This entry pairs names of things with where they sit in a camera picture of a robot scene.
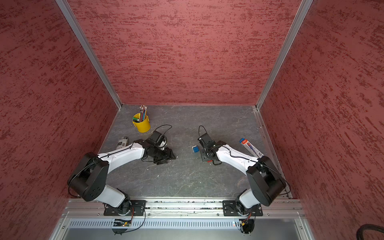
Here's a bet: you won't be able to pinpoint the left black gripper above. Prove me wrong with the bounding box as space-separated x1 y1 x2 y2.
150 146 176 165

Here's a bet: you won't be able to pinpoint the dark blue square lego brick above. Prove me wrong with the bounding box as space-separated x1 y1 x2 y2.
193 146 200 153

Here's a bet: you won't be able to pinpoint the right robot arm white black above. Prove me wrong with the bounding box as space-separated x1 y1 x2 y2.
199 139 288 216

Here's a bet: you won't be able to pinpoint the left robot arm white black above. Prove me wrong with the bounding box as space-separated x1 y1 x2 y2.
67 140 176 216

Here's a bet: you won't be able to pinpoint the yellow pencil cup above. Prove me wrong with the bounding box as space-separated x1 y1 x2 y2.
133 113 151 133

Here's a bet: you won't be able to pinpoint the coloured pencils in cup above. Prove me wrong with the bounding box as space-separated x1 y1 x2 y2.
140 105 147 122

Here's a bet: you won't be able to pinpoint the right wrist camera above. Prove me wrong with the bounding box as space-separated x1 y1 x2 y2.
198 133 216 151

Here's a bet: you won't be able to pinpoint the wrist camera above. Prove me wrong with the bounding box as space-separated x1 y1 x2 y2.
146 131 168 150
198 133 216 151

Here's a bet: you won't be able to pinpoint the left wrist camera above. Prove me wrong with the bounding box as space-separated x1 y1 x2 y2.
146 131 168 150

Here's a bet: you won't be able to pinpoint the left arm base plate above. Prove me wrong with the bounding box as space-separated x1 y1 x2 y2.
104 200 147 218

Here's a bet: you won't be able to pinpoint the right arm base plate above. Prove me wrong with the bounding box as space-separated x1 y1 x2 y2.
223 201 263 217

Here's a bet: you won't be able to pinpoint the aluminium front rail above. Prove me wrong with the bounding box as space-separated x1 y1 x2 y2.
61 197 306 219

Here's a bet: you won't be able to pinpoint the perforated cable duct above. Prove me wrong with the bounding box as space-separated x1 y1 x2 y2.
68 219 240 230

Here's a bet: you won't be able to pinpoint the black cable bottom right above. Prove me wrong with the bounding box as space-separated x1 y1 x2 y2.
356 223 384 240

